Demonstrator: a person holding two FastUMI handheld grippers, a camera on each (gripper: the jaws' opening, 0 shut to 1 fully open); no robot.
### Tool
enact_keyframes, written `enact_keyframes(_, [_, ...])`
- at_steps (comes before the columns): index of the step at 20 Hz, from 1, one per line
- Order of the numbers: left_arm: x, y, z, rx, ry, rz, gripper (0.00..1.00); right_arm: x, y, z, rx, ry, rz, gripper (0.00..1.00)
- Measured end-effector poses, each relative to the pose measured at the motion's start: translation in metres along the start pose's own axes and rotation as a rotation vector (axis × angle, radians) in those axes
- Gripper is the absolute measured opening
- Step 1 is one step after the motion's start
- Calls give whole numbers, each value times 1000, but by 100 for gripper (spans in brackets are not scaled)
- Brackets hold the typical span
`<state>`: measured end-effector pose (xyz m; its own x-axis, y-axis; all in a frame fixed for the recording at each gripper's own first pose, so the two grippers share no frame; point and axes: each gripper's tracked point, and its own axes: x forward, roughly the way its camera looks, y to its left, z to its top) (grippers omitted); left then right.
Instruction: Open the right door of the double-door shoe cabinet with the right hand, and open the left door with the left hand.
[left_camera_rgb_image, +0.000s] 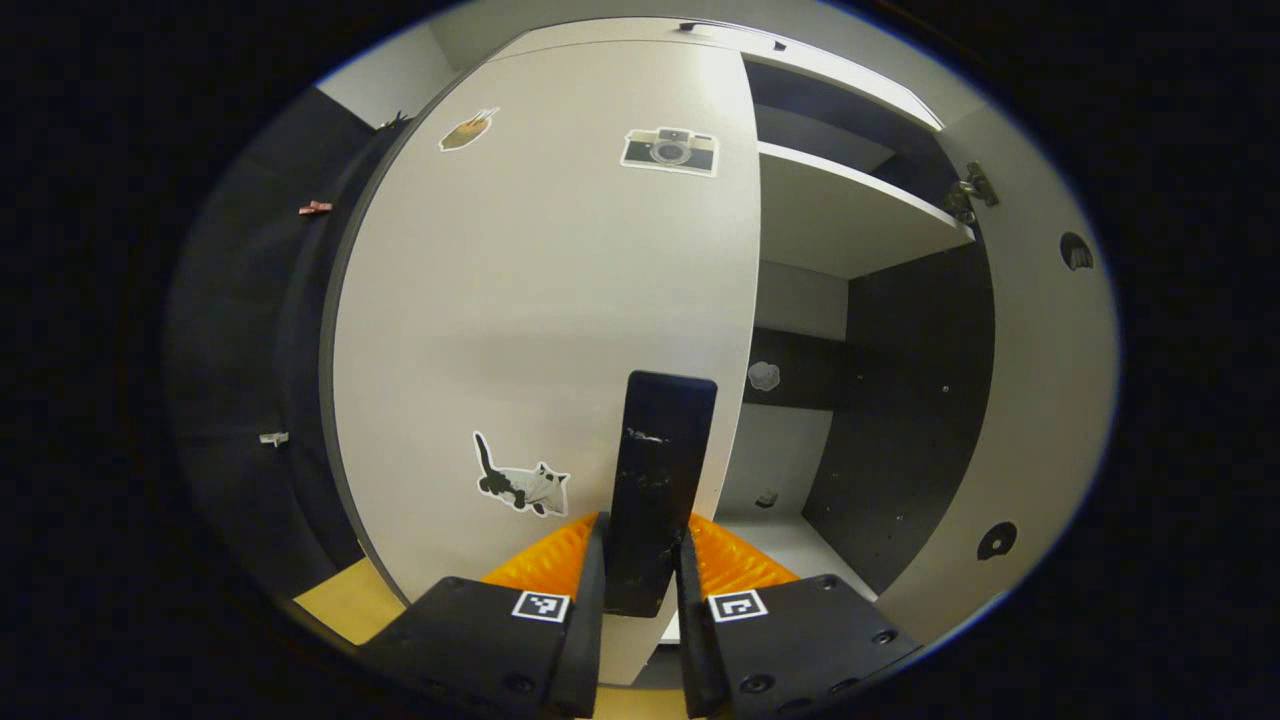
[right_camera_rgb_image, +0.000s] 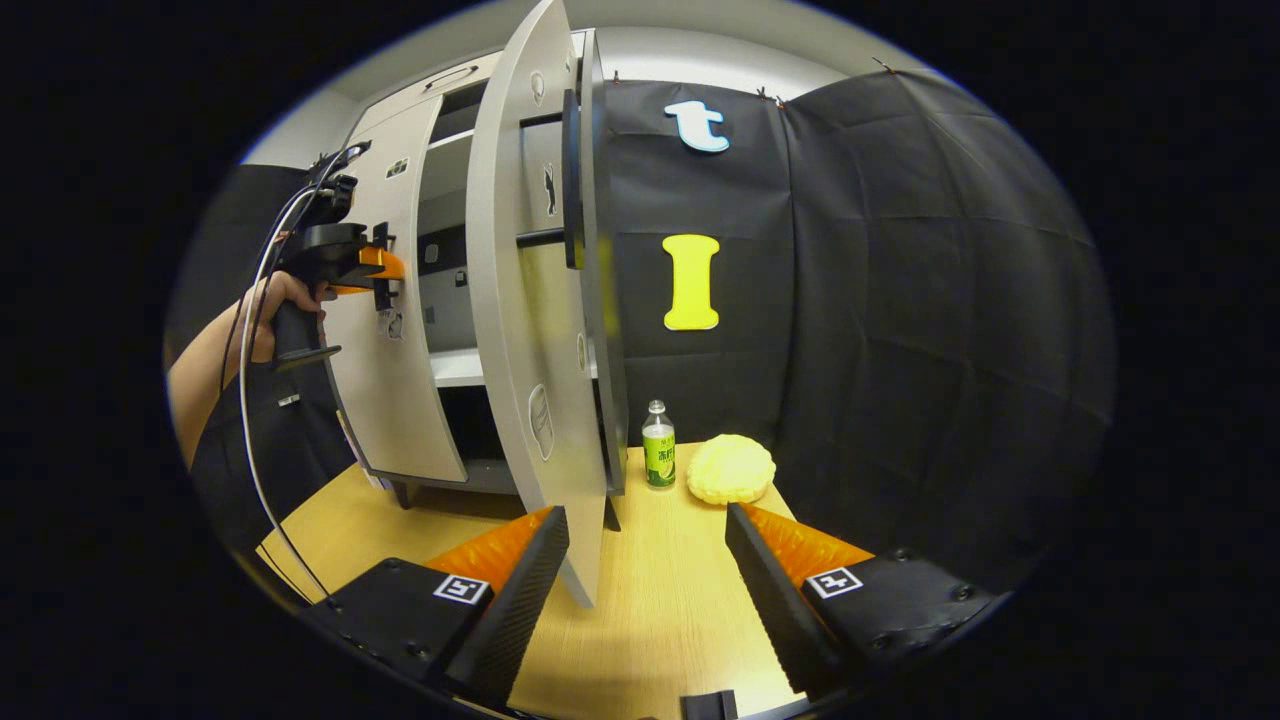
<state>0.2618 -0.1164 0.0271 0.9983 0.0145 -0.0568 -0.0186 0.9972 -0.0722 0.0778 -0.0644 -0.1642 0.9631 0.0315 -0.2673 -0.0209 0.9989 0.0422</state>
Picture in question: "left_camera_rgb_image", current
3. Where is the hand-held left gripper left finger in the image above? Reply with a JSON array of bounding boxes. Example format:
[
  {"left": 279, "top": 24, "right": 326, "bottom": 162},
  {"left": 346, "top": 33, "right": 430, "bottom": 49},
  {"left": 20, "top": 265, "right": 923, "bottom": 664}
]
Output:
[{"left": 358, "top": 512, "right": 609, "bottom": 720}]

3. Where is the metal door hinge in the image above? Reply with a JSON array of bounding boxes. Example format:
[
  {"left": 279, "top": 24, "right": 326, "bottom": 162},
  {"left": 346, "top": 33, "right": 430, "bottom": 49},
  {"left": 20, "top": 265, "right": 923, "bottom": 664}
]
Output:
[{"left": 945, "top": 162, "right": 1001, "bottom": 226}]

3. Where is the white double-door shoe cabinet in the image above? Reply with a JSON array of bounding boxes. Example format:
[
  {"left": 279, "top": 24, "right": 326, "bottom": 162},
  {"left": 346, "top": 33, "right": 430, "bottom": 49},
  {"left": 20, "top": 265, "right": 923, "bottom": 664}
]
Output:
[{"left": 318, "top": 15, "right": 1001, "bottom": 691}]

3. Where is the white cabinet drawer front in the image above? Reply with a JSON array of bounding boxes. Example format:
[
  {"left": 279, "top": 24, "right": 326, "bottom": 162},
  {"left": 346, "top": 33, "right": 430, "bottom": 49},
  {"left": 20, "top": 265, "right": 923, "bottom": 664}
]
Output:
[{"left": 490, "top": 15, "right": 946, "bottom": 131}]

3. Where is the white cabinet shelf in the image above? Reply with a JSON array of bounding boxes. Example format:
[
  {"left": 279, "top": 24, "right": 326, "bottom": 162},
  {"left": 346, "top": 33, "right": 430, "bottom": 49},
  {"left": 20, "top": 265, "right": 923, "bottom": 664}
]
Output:
[{"left": 757, "top": 140, "right": 976, "bottom": 281}]

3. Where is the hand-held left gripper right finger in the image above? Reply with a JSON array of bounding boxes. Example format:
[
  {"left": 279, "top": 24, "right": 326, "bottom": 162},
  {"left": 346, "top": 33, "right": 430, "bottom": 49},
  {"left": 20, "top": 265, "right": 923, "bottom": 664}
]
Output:
[{"left": 675, "top": 512, "right": 923, "bottom": 720}]

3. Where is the black door handle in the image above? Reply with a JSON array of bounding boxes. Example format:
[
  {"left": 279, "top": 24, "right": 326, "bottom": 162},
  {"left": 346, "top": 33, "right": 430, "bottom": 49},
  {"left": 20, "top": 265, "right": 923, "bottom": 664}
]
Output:
[{"left": 603, "top": 370, "right": 719, "bottom": 618}]

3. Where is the white cabinet door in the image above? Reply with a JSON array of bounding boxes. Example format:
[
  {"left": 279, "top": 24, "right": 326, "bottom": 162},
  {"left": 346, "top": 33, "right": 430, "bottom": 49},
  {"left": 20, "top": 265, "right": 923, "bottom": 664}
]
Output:
[
  {"left": 875, "top": 100, "right": 1121, "bottom": 651},
  {"left": 320, "top": 40, "right": 763, "bottom": 686}
]

